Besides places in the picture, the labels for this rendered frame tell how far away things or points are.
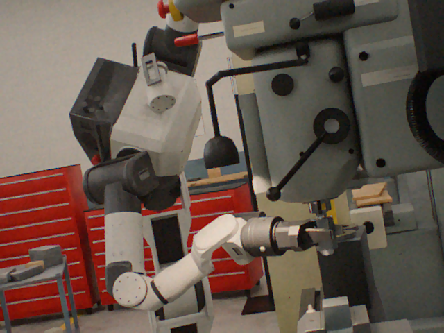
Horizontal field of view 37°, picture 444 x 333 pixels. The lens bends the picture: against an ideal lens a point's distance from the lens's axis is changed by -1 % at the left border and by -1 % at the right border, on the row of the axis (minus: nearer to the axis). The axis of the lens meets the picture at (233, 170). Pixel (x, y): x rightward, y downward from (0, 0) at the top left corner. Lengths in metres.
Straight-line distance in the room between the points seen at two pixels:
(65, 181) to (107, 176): 4.85
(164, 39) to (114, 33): 9.15
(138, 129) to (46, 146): 9.67
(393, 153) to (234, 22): 0.39
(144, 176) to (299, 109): 0.49
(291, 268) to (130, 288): 1.75
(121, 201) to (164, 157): 0.17
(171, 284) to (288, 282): 1.74
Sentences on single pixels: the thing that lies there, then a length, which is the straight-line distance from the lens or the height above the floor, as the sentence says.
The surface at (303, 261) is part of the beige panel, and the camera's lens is 3.19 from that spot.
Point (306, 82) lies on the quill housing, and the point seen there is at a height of 1.55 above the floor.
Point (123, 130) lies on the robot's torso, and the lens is 1.69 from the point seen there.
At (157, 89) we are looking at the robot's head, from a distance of 1.62.
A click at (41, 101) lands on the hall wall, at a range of 11.36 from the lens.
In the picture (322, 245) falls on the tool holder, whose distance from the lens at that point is 1.40.
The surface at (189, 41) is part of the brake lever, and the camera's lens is 1.53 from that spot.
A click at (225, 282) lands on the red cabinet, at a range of 6.12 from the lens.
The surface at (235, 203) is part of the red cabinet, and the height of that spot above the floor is 0.86.
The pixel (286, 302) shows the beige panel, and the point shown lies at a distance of 3.25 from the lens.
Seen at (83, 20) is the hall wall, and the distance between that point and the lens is 11.20.
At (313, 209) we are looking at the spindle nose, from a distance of 1.40.
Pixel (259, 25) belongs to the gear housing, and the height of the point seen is 1.67.
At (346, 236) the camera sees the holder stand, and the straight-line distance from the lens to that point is 1.79.
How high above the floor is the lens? 1.47
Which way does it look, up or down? 3 degrees down
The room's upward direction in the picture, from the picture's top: 10 degrees counter-clockwise
